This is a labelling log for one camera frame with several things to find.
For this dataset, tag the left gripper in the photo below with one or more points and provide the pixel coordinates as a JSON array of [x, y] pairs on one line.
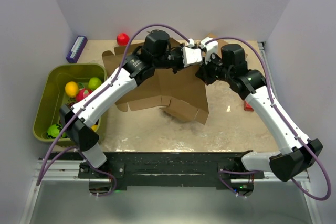
[[179, 50]]

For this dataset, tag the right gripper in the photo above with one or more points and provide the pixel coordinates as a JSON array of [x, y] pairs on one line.
[[203, 71]]

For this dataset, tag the brown cardboard box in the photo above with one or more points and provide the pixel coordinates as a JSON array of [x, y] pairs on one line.
[[181, 95]]

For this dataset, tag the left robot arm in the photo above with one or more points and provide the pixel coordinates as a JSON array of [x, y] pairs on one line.
[[135, 67]]

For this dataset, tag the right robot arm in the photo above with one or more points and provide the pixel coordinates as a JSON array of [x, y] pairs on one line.
[[295, 147]]

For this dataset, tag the red rectangular box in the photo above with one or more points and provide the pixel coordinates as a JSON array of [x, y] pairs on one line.
[[247, 107]]

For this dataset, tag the purple rectangular box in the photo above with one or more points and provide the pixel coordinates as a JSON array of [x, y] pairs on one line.
[[76, 50]]

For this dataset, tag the red apple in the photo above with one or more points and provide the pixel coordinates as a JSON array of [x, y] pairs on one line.
[[122, 39]]

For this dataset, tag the green lime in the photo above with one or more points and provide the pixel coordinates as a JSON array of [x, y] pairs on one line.
[[94, 83]]

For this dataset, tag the red dragon fruit toy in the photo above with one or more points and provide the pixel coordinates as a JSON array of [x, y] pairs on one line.
[[82, 94]]

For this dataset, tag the yellow lemon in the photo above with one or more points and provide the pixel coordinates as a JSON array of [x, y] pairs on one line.
[[71, 89]]

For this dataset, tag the green plastic bin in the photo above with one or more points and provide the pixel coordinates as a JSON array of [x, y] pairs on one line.
[[54, 95]]

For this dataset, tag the green watermelon ball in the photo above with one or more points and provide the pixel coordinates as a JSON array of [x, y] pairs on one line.
[[53, 131]]

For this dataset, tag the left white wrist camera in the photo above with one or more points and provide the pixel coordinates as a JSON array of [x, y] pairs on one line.
[[192, 55]]

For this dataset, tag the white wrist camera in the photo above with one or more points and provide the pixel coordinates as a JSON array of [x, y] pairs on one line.
[[209, 47], [192, 55]]

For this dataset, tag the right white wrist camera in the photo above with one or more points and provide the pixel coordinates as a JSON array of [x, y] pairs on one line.
[[209, 47]]

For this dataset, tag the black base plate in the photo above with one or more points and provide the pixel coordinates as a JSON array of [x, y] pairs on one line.
[[186, 169]]

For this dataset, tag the aluminium frame rail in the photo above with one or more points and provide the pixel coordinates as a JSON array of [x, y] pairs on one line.
[[59, 197]]

